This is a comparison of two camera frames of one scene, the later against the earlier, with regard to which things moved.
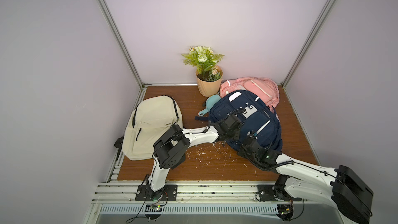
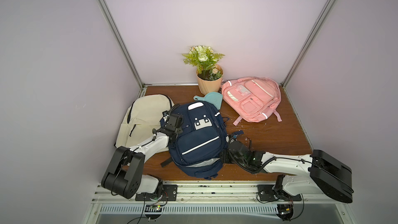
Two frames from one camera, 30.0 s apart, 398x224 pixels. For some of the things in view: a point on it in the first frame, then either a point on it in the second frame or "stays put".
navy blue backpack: [258, 118] → [199, 148]
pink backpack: [265, 88] stays put
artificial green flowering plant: [205, 61] stays put
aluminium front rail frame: [211, 203] stays put
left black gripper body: [235, 134] → [179, 131]
